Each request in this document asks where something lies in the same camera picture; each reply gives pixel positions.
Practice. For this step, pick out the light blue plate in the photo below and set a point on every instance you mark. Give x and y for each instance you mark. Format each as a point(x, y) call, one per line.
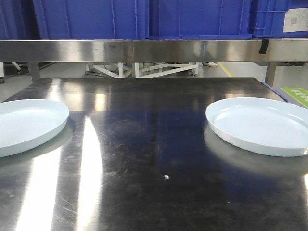
point(28, 123)
point(260, 125)

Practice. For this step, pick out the blue plastic bin centre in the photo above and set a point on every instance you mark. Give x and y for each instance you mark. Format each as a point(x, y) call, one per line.
point(199, 19)

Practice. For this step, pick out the blue plastic bin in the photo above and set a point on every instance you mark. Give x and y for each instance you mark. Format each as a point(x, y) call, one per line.
point(92, 19)
point(267, 18)
point(199, 19)

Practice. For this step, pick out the black tape strip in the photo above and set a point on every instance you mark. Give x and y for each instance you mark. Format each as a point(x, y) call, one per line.
point(264, 46)

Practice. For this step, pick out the blue plastic bin left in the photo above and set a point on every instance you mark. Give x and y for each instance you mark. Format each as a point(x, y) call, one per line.
point(92, 19)

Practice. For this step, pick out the blue plastic bin right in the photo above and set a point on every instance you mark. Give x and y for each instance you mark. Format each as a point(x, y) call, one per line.
point(267, 18)

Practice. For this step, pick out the white paper label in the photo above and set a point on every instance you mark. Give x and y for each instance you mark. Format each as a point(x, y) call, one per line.
point(296, 20)

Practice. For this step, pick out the white metal frame cart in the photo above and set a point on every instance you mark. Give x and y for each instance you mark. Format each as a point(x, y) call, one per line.
point(140, 70)

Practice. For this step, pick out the stainless steel shelf rail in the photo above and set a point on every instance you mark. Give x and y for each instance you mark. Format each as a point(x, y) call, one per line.
point(101, 50)

